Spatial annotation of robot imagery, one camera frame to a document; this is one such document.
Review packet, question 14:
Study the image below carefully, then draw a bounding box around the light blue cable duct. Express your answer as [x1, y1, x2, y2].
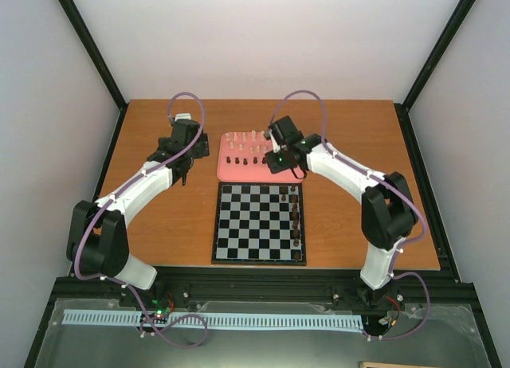
[62, 309, 364, 336]

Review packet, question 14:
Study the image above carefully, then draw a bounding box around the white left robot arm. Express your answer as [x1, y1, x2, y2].
[66, 113, 210, 307]

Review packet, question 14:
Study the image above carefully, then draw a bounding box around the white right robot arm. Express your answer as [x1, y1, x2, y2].
[265, 116, 420, 303]

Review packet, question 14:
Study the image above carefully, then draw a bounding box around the pink plastic tray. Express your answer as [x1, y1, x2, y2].
[217, 131, 304, 183]

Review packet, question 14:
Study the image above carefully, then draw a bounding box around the black aluminium frame rail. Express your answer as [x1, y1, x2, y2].
[51, 265, 477, 317]

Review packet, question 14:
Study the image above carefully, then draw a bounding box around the black and white chessboard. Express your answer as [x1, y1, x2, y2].
[211, 182, 307, 266]

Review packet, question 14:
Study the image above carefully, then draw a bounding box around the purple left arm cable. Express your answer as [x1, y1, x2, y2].
[73, 91, 210, 349]

